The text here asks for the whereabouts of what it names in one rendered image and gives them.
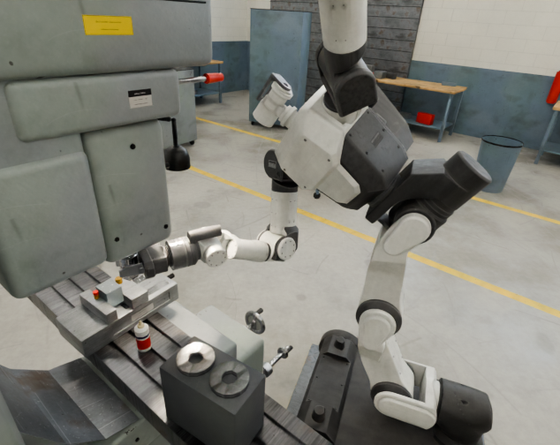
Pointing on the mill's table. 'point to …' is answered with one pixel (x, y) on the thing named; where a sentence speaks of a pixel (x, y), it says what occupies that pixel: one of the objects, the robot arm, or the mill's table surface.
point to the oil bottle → (142, 336)
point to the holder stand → (213, 395)
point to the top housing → (93, 37)
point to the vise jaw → (133, 294)
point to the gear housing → (90, 101)
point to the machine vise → (112, 315)
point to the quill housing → (129, 185)
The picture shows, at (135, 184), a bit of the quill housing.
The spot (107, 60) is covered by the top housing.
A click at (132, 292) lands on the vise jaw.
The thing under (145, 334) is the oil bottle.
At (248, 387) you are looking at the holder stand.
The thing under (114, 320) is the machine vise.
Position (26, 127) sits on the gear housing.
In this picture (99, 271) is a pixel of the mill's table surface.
